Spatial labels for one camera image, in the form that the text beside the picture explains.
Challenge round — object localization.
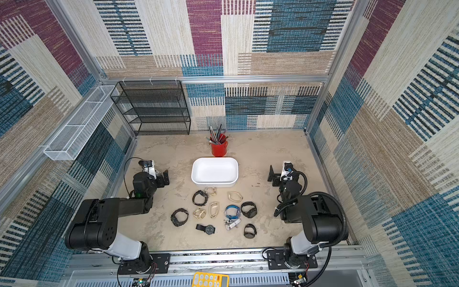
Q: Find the dark brown round watch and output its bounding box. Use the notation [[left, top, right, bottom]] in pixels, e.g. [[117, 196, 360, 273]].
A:
[[243, 224, 257, 239]]

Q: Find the red metal pen bucket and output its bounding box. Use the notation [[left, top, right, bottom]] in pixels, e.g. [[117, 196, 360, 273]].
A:
[[210, 135, 228, 157]]

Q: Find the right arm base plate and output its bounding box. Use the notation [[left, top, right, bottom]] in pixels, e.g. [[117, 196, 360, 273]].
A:
[[262, 249, 318, 270]]

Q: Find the black wire mesh shelf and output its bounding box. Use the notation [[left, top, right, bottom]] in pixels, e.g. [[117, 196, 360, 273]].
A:
[[111, 80, 191, 136]]

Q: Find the white wire mesh basket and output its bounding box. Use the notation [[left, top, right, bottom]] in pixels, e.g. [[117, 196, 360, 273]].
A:
[[44, 86, 115, 161]]

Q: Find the yellow teach pendant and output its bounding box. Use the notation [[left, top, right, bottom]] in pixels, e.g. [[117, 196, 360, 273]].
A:
[[192, 272, 230, 287]]

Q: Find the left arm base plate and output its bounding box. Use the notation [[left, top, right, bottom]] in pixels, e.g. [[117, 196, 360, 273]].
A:
[[117, 253, 171, 275]]

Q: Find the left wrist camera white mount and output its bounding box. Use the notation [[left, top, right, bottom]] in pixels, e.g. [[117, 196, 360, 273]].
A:
[[138, 160, 157, 179]]

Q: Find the black chunky watch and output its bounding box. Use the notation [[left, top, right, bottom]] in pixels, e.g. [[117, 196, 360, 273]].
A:
[[170, 208, 189, 227]]

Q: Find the silver metal watch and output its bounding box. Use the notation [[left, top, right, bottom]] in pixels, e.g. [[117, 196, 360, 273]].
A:
[[225, 218, 241, 231]]

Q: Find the blue strap watch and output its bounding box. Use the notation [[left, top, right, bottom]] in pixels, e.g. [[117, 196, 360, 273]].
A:
[[224, 204, 241, 221]]

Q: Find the black flat analog watch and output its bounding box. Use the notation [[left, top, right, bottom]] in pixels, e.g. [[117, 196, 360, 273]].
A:
[[196, 224, 215, 235]]

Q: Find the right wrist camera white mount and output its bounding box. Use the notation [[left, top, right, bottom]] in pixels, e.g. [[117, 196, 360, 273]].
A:
[[280, 161, 295, 181]]

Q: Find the aluminium front rail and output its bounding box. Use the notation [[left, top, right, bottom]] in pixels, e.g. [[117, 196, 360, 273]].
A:
[[63, 244, 371, 279]]

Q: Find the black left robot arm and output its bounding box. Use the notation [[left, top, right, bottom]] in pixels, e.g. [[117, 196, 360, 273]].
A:
[[65, 170, 170, 275]]

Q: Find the white plastic storage box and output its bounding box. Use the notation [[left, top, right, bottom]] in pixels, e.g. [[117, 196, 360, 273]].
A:
[[191, 157, 239, 188]]

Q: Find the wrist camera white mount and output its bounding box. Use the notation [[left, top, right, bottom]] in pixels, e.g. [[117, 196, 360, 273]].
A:
[[138, 160, 157, 179], [280, 161, 295, 181]]

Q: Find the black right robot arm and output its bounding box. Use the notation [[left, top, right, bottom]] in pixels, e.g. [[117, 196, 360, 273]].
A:
[[263, 161, 349, 270]]

